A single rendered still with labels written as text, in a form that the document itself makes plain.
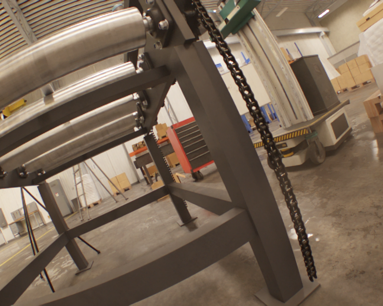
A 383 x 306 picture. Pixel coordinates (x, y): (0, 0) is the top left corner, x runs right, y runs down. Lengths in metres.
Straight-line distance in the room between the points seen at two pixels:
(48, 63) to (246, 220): 0.57
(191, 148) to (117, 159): 8.18
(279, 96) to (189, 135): 1.65
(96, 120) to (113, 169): 10.08
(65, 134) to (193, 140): 2.42
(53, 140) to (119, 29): 0.71
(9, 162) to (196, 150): 2.62
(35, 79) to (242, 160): 0.51
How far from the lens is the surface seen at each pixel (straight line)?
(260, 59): 2.11
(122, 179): 8.97
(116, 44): 0.52
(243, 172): 0.47
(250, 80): 5.88
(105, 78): 0.78
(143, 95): 1.07
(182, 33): 0.51
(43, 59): 0.52
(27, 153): 1.14
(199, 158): 3.22
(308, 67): 1.97
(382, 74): 2.15
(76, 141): 1.35
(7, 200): 13.38
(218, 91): 0.48
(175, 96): 12.07
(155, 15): 0.56
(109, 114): 1.05
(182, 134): 3.19
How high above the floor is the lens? 0.52
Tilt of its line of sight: 1 degrees down
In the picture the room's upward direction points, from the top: 24 degrees counter-clockwise
